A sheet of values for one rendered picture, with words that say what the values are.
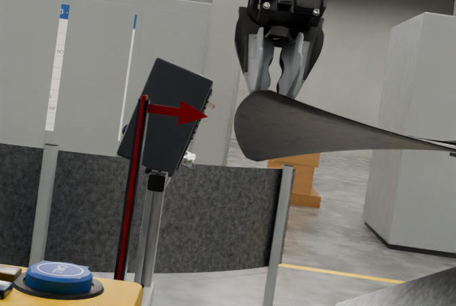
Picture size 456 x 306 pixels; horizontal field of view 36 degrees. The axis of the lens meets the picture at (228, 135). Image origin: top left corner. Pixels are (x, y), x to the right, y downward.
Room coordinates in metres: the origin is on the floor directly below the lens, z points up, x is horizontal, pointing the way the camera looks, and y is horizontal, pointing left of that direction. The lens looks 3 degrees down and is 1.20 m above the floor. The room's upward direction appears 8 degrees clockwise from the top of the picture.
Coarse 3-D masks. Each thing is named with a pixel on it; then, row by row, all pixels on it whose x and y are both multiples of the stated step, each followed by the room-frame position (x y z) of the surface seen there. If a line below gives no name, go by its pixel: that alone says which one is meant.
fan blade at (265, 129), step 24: (264, 96) 0.60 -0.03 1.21; (240, 120) 0.69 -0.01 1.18; (264, 120) 0.67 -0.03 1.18; (288, 120) 0.66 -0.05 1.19; (312, 120) 0.64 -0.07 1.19; (336, 120) 0.61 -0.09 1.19; (240, 144) 0.76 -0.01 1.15; (264, 144) 0.75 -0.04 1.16; (288, 144) 0.75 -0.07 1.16; (312, 144) 0.74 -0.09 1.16; (336, 144) 0.74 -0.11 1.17; (360, 144) 0.73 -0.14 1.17; (384, 144) 0.71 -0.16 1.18; (408, 144) 0.68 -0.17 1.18; (432, 144) 0.62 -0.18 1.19
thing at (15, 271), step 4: (0, 268) 0.42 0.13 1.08; (4, 268) 0.42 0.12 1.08; (8, 268) 0.43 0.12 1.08; (12, 268) 0.43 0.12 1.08; (16, 268) 0.43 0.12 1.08; (20, 268) 0.43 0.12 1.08; (0, 272) 0.42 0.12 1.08; (4, 272) 0.42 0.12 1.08; (8, 272) 0.42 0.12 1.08; (12, 272) 0.42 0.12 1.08; (16, 272) 0.42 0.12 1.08; (20, 272) 0.43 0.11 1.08; (0, 276) 0.42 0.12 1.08; (4, 276) 0.42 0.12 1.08; (8, 276) 0.42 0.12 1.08; (12, 276) 0.42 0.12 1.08; (16, 276) 0.42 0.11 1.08; (0, 280) 0.42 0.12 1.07; (4, 280) 0.42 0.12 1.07; (8, 280) 0.42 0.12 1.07; (12, 280) 0.42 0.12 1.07
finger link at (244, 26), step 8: (240, 8) 0.73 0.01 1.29; (240, 16) 0.73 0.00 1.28; (248, 16) 0.73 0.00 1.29; (240, 24) 0.72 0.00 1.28; (248, 24) 0.72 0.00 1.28; (256, 24) 0.72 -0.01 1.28; (240, 32) 0.72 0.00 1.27; (248, 32) 0.72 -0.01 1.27; (256, 32) 0.72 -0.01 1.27; (240, 40) 0.72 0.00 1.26; (240, 48) 0.72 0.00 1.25; (240, 56) 0.72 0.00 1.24; (240, 64) 0.72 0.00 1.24
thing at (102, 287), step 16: (16, 288) 0.41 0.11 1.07; (32, 288) 0.41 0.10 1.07; (96, 288) 0.42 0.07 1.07; (112, 288) 0.44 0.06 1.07; (128, 288) 0.44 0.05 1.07; (0, 304) 0.38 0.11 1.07; (16, 304) 0.38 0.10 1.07; (32, 304) 0.38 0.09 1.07; (48, 304) 0.39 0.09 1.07; (64, 304) 0.39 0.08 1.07; (80, 304) 0.40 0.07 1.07; (96, 304) 0.40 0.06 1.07; (112, 304) 0.40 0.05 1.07; (128, 304) 0.41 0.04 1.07
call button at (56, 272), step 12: (36, 264) 0.43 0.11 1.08; (48, 264) 0.43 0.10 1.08; (60, 264) 0.44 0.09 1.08; (72, 264) 0.44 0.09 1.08; (36, 276) 0.41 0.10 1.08; (48, 276) 0.41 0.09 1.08; (60, 276) 0.41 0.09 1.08; (72, 276) 0.41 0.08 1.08; (84, 276) 0.42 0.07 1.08; (36, 288) 0.41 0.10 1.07; (48, 288) 0.41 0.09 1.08; (60, 288) 0.41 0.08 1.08; (72, 288) 0.41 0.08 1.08; (84, 288) 0.42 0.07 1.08
